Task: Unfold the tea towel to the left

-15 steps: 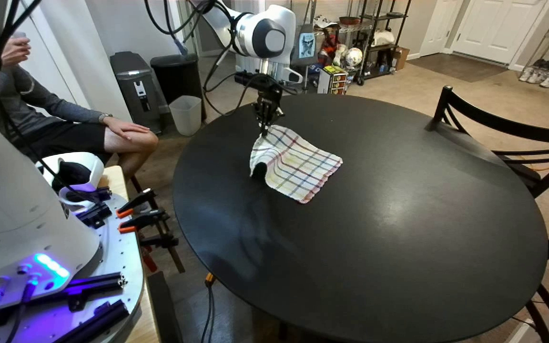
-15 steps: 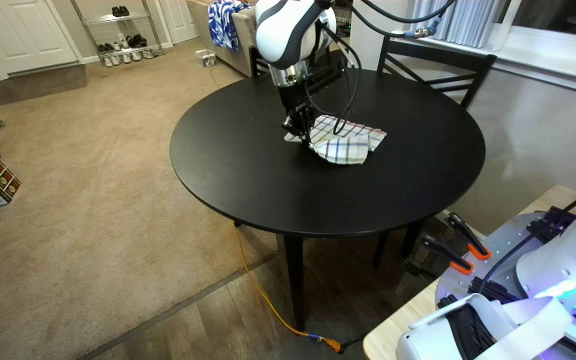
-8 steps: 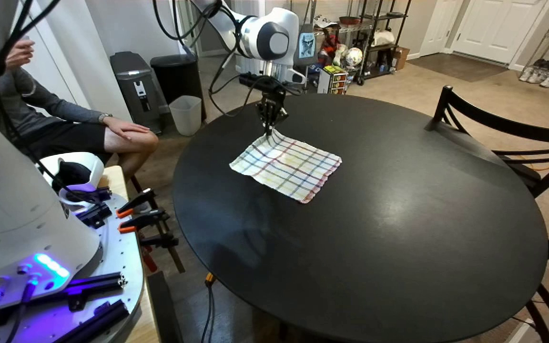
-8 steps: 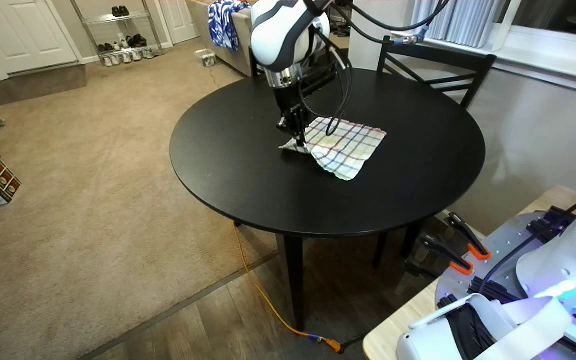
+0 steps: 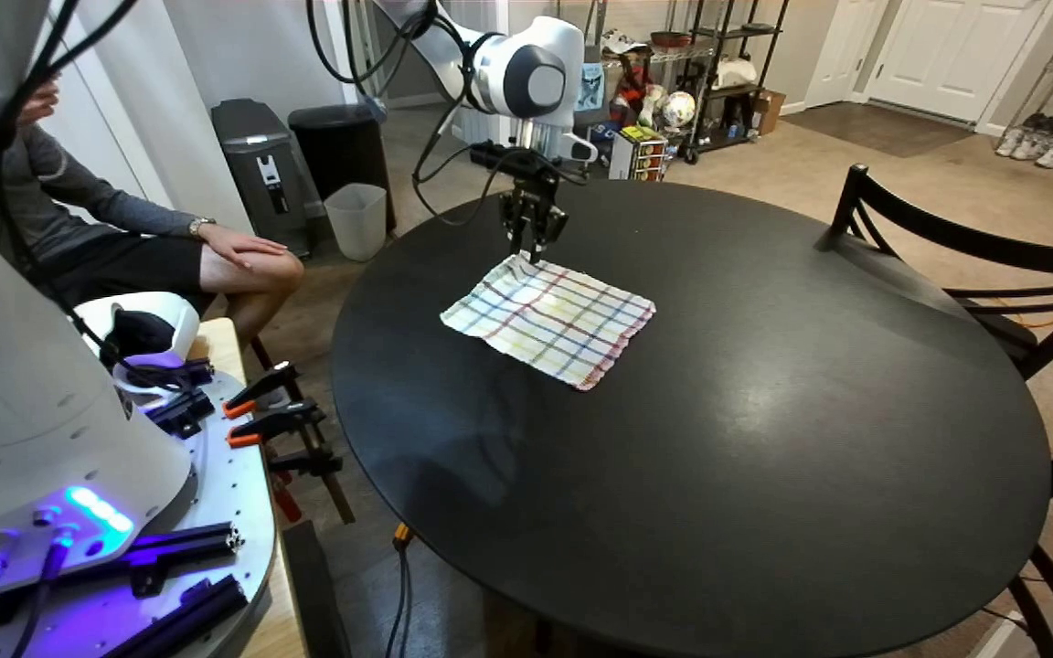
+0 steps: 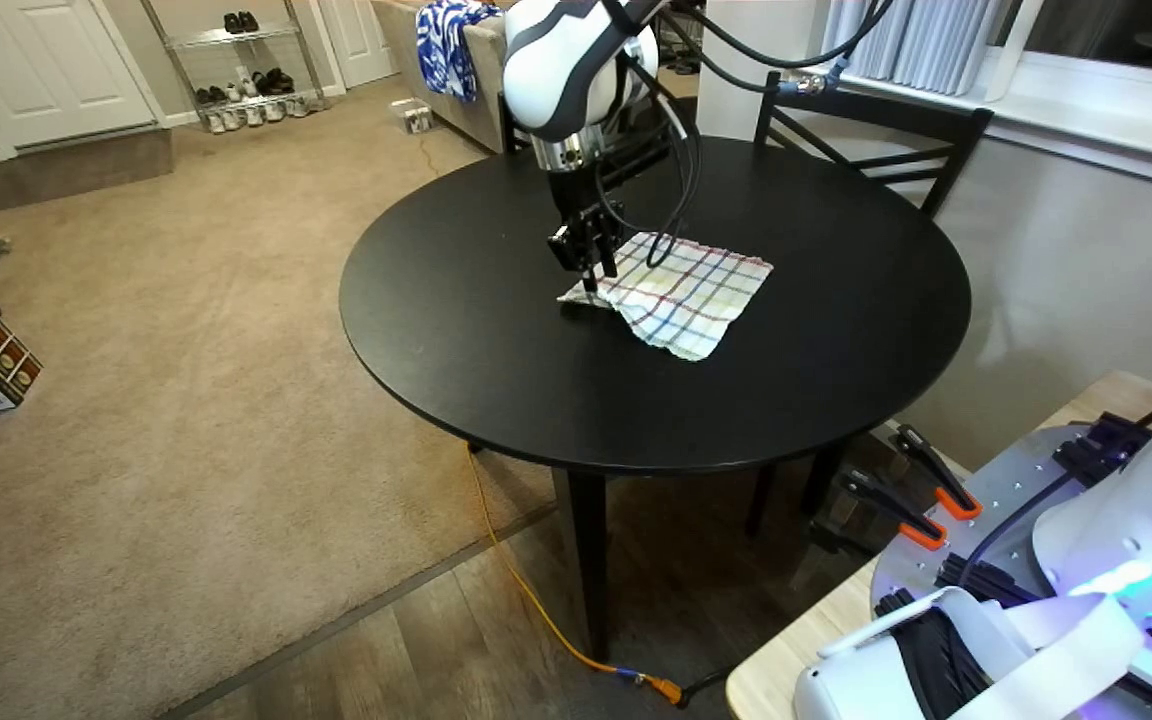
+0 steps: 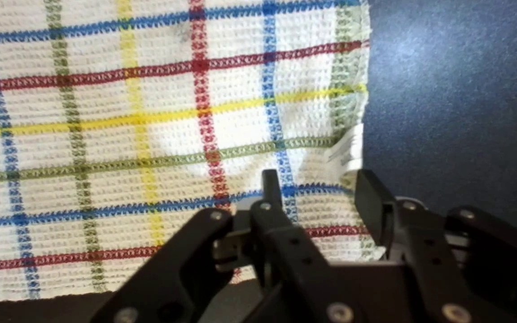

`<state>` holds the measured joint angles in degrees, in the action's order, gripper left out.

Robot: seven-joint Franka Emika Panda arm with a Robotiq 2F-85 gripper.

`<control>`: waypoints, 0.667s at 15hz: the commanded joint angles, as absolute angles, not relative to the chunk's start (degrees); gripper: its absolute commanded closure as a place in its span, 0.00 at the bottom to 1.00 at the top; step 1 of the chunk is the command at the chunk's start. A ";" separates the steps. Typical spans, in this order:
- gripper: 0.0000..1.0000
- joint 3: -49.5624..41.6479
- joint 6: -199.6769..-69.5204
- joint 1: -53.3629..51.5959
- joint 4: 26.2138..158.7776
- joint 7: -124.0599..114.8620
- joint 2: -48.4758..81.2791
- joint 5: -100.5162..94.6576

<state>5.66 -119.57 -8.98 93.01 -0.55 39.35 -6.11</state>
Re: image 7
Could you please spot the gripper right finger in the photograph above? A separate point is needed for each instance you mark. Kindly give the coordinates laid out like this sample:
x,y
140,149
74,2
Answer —
x,y
424,242

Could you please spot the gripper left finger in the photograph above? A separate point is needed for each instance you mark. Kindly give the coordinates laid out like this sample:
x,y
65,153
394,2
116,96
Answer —
x,y
281,242

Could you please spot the white checked tea towel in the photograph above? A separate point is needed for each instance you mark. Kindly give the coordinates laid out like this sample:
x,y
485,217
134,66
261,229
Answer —
x,y
151,134

